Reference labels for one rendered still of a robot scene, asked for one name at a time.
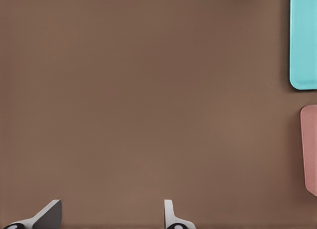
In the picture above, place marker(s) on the pink box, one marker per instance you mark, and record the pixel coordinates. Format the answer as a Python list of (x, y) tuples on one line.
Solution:
[(310, 149)]

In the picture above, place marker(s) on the pale blue-green tray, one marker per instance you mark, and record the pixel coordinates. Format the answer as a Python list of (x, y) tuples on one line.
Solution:
[(304, 40)]

